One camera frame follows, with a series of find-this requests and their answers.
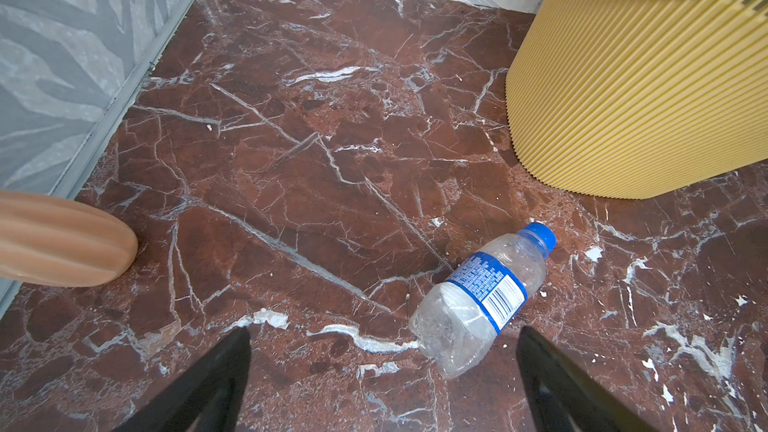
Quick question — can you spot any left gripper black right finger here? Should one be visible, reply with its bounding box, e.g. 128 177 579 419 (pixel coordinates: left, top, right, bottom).
516 326 653 431

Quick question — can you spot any small terracotta vase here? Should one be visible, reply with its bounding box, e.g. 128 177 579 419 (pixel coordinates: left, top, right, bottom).
1 190 138 287

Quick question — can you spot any clear bottle blue cap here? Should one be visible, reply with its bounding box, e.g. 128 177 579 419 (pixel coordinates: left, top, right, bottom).
409 222 557 379

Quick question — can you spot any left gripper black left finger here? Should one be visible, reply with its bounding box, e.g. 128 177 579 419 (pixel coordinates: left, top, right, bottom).
116 327 251 431

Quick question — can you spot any yellow plastic waste bin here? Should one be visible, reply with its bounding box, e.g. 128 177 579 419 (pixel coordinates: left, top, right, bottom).
506 0 767 199

